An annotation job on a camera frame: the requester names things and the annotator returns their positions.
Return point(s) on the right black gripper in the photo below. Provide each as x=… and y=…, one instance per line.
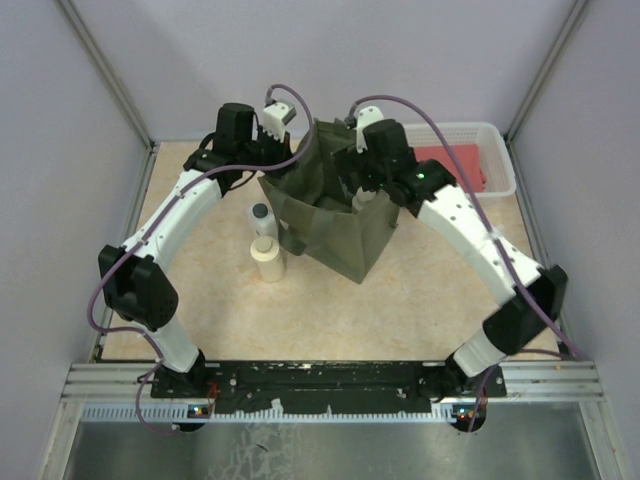
x=348, y=162

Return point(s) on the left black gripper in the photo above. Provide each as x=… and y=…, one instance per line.
x=283, y=150

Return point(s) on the green canvas bag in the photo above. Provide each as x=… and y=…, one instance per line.
x=315, y=217

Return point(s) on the white bottle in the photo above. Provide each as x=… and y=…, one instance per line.
x=262, y=221

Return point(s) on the cream bottle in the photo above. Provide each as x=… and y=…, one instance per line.
x=266, y=253
x=361, y=198

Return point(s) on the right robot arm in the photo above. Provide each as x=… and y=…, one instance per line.
x=529, y=296

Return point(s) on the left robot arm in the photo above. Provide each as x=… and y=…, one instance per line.
x=136, y=285

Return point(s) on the red folded cloth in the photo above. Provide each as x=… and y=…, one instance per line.
x=469, y=159

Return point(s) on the white plastic basket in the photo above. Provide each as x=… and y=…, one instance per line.
x=494, y=158

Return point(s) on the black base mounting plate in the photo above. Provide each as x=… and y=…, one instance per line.
x=348, y=389

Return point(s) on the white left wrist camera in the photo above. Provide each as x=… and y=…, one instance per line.
x=275, y=117

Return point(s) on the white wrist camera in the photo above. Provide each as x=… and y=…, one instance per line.
x=275, y=117
x=361, y=120

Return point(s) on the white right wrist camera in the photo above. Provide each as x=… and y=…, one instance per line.
x=361, y=120

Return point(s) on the white slotted cable duct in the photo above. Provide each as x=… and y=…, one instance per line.
x=186, y=413

